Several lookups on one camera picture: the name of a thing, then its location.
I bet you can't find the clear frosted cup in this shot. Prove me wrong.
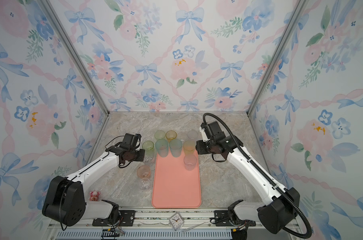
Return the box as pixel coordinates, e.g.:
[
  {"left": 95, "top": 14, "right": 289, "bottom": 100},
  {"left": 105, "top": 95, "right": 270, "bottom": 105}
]
[{"left": 178, "top": 133, "right": 188, "bottom": 142}]

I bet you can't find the teal textured cup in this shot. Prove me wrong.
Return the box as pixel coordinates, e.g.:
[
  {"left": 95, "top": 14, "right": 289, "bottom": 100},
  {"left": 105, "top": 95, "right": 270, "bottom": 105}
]
[
  {"left": 155, "top": 139, "right": 169, "bottom": 158},
  {"left": 169, "top": 139, "right": 183, "bottom": 158}
]

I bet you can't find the pink tinted glass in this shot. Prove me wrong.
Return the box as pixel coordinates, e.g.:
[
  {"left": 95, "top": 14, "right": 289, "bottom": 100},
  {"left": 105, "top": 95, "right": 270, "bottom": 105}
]
[{"left": 137, "top": 165, "right": 151, "bottom": 179}]

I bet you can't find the yellow green cup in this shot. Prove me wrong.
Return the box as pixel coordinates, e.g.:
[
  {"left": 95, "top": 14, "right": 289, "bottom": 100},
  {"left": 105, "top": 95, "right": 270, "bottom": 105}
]
[{"left": 183, "top": 140, "right": 196, "bottom": 156}]

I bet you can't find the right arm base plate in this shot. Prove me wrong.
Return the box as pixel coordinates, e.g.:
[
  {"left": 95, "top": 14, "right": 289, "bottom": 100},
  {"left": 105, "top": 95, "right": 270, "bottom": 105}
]
[{"left": 210, "top": 210, "right": 256, "bottom": 228}]

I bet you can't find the clear glass column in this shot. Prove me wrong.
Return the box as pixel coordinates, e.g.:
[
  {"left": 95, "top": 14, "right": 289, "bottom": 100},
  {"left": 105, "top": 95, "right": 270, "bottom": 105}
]
[{"left": 144, "top": 151, "right": 154, "bottom": 164}]

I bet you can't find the clear textured cup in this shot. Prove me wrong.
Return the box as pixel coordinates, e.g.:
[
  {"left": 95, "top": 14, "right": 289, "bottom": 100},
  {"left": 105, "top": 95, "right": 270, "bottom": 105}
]
[{"left": 187, "top": 130, "right": 199, "bottom": 140}]

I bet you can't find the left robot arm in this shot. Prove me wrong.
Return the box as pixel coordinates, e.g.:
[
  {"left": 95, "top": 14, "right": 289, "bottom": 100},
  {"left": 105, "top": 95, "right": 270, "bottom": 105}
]
[{"left": 42, "top": 133, "right": 145, "bottom": 230}]

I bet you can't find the clear pinkish cup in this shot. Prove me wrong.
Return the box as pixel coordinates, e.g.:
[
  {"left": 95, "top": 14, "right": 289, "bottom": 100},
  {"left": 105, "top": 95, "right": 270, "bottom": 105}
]
[{"left": 183, "top": 154, "right": 197, "bottom": 171}]

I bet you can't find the light green textured cup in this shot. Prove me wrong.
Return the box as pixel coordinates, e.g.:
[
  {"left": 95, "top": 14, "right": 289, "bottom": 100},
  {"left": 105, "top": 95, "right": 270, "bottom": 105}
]
[{"left": 154, "top": 130, "right": 166, "bottom": 140}]

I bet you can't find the right corner aluminium post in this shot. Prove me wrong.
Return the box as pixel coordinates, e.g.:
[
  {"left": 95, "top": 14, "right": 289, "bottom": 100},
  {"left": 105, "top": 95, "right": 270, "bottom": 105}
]
[{"left": 246, "top": 0, "right": 307, "bottom": 118}]

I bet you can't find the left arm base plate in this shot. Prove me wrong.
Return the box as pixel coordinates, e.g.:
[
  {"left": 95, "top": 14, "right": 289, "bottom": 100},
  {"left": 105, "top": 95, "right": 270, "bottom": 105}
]
[{"left": 92, "top": 210, "right": 136, "bottom": 227}]

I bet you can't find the amber yellow cup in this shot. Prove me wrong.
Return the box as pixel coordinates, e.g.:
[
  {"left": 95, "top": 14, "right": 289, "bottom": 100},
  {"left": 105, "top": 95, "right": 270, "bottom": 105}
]
[{"left": 166, "top": 130, "right": 177, "bottom": 142}]

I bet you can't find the corner aluminium post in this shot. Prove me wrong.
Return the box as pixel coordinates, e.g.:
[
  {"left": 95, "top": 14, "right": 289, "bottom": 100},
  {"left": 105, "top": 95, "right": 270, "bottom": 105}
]
[
  {"left": 38, "top": 1, "right": 110, "bottom": 116},
  {"left": 246, "top": 0, "right": 307, "bottom": 118}
]

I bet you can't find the small clear glass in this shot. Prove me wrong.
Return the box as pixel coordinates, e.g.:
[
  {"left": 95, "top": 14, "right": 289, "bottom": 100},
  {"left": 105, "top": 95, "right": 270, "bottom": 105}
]
[{"left": 139, "top": 178, "right": 152, "bottom": 190}]

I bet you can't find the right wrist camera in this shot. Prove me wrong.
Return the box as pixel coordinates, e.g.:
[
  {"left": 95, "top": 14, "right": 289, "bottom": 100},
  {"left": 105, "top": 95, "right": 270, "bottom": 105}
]
[{"left": 199, "top": 121, "right": 225, "bottom": 142}]

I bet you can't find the bright green glass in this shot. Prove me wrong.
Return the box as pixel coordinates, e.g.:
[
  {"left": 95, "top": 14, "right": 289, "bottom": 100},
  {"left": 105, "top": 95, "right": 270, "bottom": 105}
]
[{"left": 142, "top": 141, "right": 155, "bottom": 152}]

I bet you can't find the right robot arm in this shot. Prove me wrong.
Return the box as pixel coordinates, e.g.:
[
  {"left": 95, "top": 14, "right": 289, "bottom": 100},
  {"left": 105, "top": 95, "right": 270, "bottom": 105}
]
[{"left": 195, "top": 137, "right": 310, "bottom": 239}]

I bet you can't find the aluminium front rail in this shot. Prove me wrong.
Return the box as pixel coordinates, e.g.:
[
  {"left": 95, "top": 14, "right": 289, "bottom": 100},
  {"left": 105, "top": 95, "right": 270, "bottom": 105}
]
[{"left": 43, "top": 208, "right": 296, "bottom": 240}]

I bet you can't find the small white clock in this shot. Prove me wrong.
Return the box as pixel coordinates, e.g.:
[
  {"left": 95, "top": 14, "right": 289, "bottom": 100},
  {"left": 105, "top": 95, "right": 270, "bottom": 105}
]
[{"left": 169, "top": 212, "right": 184, "bottom": 231}]

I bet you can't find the left corner aluminium post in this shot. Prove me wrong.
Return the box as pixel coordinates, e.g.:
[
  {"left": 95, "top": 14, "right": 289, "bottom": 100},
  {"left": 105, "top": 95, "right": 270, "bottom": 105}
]
[{"left": 38, "top": 1, "right": 110, "bottom": 116}]

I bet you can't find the pink rectangular tray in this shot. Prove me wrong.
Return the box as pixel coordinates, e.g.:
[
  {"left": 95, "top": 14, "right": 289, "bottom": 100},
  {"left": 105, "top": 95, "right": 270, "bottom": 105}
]
[{"left": 152, "top": 152, "right": 201, "bottom": 209}]

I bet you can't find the pink bear figurine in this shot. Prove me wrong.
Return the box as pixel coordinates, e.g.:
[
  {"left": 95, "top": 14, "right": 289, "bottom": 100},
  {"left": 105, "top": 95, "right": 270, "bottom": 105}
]
[{"left": 89, "top": 191, "right": 101, "bottom": 202}]

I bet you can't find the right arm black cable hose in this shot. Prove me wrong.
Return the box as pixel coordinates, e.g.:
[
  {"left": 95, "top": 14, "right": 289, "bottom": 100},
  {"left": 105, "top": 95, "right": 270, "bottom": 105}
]
[{"left": 202, "top": 112, "right": 312, "bottom": 240}]

